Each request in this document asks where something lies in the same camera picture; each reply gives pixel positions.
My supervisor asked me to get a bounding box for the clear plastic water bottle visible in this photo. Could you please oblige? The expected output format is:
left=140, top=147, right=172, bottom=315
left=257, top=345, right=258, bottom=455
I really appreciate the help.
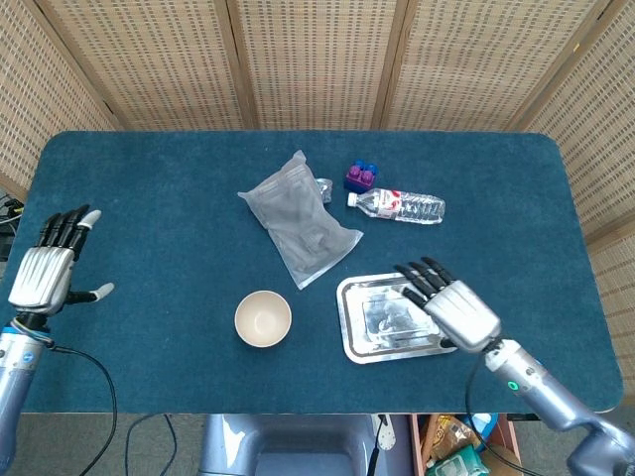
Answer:
left=345, top=186, right=446, bottom=227

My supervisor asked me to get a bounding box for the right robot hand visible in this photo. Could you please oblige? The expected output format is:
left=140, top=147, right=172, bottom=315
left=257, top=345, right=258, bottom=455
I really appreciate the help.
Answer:
left=394, top=256, right=502, bottom=354

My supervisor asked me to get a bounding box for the grey plastic zip bag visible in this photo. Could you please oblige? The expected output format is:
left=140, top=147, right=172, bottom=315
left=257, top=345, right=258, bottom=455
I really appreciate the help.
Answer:
left=236, top=150, right=364, bottom=292

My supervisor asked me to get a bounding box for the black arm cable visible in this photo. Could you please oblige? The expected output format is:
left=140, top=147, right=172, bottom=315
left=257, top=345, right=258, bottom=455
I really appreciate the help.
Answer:
left=463, top=349, right=537, bottom=476
left=49, top=344, right=119, bottom=476

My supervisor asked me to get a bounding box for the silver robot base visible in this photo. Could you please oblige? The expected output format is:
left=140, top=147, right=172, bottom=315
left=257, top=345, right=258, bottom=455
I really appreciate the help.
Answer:
left=197, top=413, right=414, bottom=476

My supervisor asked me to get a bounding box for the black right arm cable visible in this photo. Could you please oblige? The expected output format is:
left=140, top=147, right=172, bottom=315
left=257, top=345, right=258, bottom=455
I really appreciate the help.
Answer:
left=463, top=349, right=537, bottom=476

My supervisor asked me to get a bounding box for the cream bowl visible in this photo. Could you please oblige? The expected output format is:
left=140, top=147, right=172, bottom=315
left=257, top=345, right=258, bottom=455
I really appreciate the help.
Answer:
left=233, top=290, right=293, bottom=349

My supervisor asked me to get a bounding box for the wooden box of goods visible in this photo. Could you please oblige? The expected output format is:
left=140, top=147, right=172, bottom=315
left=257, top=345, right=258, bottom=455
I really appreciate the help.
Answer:
left=409, top=413, right=524, bottom=476

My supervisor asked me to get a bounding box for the purple and blue toy block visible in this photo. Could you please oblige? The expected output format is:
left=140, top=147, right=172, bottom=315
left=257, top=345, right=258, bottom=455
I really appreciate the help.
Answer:
left=342, top=159, right=381, bottom=192

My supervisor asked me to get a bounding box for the woven folding screen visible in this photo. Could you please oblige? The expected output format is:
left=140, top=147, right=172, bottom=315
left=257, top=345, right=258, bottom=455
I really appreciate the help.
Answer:
left=0, top=0, right=635, bottom=358

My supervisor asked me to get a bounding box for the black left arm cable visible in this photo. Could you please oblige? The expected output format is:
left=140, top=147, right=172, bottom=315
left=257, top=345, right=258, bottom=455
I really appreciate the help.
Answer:
left=49, top=344, right=119, bottom=476

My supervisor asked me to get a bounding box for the blue table mat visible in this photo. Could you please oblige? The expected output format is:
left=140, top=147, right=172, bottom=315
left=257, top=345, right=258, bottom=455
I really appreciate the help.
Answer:
left=0, top=130, right=625, bottom=416

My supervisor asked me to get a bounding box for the silver metal tray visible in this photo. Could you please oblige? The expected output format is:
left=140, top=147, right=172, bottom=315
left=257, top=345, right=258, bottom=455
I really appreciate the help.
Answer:
left=335, top=270, right=458, bottom=366

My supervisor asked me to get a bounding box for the black floor cable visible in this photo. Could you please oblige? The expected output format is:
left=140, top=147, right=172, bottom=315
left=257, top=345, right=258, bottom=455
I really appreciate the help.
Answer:
left=123, top=413, right=179, bottom=476

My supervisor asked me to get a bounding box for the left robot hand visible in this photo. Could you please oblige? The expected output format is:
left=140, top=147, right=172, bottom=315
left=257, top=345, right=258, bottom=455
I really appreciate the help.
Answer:
left=7, top=203, right=115, bottom=316

